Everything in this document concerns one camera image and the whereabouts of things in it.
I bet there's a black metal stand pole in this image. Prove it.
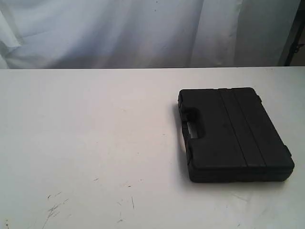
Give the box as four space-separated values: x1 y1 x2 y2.
285 0 305 66

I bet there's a white backdrop curtain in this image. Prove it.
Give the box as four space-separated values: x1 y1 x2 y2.
0 0 300 69

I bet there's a black plastic carry case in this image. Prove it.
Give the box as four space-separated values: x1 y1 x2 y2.
178 87 295 183

